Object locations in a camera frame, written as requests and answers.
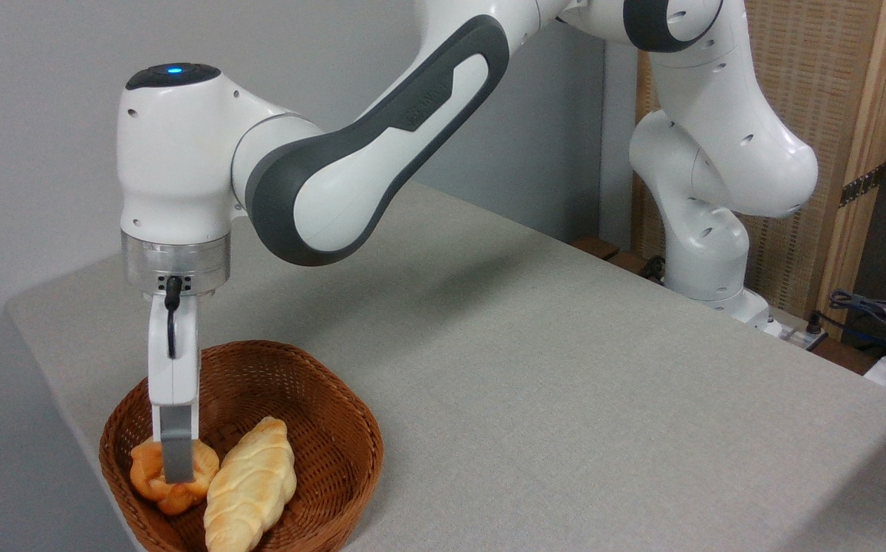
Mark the black metal hinge strip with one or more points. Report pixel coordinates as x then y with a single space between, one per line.
863 185

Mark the brown wicker basket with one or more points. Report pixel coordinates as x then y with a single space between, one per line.
258 383

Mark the long pale bread loaf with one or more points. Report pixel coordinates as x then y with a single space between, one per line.
251 483

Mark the wooden woven screen panel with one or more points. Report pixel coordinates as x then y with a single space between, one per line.
834 77

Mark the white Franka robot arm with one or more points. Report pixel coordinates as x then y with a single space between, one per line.
174 153

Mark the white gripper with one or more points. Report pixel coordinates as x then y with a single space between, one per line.
174 379

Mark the small orange bread roll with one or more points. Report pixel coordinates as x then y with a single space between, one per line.
145 475

